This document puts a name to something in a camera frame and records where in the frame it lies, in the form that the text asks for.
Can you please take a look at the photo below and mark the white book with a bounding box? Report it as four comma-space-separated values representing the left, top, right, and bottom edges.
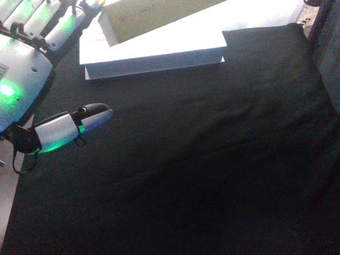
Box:
79, 0, 308, 80

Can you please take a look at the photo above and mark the grey fabric panel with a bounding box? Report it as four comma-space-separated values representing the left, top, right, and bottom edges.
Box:
316, 0, 340, 115

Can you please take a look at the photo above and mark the yellow book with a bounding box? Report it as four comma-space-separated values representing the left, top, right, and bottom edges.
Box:
98, 0, 229, 48

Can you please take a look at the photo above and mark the black cloth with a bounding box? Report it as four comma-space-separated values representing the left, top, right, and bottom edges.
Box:
0, 22, 340, 255

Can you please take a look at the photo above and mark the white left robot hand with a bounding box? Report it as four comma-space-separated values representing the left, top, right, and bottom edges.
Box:
0, 0, 114, 160

